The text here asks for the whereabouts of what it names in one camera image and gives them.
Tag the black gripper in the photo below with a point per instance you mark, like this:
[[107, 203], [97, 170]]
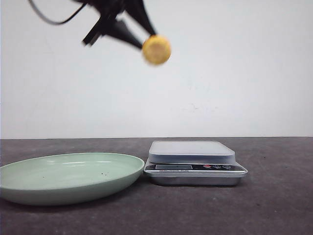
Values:
[[107, 24]]

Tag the yellow corn cob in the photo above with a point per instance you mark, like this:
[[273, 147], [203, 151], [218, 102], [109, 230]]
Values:
[[156, 50]]

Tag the silver digital kitchen scale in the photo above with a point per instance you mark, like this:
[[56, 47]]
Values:
[[193, 163]]

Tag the light green plate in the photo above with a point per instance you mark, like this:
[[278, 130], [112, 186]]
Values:
[[68, 178]]

